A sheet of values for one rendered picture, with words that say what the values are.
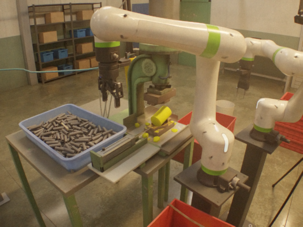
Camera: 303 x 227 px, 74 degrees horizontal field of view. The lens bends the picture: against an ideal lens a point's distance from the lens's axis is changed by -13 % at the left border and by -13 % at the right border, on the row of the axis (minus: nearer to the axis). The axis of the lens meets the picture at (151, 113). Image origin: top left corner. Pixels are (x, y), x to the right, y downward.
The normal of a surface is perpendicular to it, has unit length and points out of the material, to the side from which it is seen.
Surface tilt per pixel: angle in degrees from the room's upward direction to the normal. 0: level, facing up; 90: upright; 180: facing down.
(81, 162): 100
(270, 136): 81
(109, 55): 90
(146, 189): 90
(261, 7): 90
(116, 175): 0
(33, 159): 0
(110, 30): 107
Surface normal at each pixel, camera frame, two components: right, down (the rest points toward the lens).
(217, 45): 0.15, 0.47
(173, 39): 0.11, 0.65
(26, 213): 0.00, -0.91
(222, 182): -0.74, 0.14
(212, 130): -0.23, -0.87
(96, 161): -0.61, 0.33
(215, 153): -0.36, 0.40
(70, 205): 0.79, 0.26
